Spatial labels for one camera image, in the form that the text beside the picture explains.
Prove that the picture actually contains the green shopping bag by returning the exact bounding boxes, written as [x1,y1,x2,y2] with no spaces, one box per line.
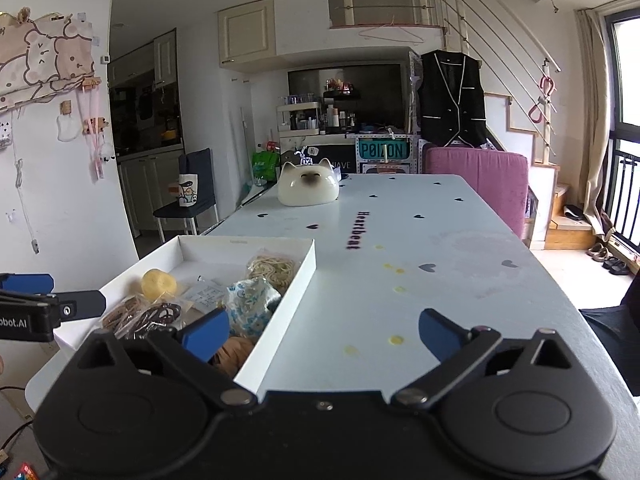
[252,151,280,182]

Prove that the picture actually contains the bagged beige cord with beads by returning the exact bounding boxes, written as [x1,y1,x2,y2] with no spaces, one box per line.
[245,253,302,295]

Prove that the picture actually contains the dark blue chair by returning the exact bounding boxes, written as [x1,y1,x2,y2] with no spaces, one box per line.
[153,148,220,244]

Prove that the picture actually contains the bear pattern wall hanging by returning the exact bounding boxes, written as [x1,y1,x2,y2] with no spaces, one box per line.
[0,8,101,113]

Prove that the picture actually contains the white cosmetics shelf rack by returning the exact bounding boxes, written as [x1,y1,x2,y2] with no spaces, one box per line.
[277,102,321,138]

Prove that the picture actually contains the teal POIZON sign box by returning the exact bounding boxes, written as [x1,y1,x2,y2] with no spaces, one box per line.
[355,133,420,174]

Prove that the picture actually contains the yellow round sponge ball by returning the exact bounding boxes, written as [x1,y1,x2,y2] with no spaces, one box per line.
[140,269,178,301]

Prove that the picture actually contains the blue patterned white cloth pouch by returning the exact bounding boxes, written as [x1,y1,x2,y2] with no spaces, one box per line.
[224,276,281,342]

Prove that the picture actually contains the black vest with white trim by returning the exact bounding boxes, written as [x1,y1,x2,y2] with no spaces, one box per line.
[416,50,488,148]

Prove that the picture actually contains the black fabric scrunchie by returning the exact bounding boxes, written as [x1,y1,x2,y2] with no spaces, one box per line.
[267,295,282,313]

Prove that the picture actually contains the white shallow tray box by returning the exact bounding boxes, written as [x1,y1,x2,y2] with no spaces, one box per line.
[52,235,318,394]

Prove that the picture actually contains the pink clothes hanger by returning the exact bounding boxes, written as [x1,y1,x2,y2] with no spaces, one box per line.
[358,25,425,46]

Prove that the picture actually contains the white cartoon tote bag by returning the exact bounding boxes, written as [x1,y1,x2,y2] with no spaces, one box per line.
[178,174,198,208]

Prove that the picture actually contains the bagged dark hair ties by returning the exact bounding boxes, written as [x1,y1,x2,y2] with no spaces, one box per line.
[130,300,184,337]

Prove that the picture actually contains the beige silver satin scrunchie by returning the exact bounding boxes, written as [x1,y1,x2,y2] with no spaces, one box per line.
[209,336,254,378]

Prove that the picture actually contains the cream upper wall cabinet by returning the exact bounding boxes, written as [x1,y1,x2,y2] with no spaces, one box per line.
[217,0,277,73]

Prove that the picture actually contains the dark folding chair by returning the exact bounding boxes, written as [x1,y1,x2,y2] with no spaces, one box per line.
[580,306,639,396]

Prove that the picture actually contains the small white blue packet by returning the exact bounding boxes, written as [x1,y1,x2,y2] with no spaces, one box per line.
[182,280,227,314]

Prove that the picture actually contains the white ceramic cat figure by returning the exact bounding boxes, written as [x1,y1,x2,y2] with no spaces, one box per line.
[278,158,340,207]

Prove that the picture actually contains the beige window curtain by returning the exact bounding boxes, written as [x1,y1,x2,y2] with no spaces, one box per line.
[575,9,611,235]

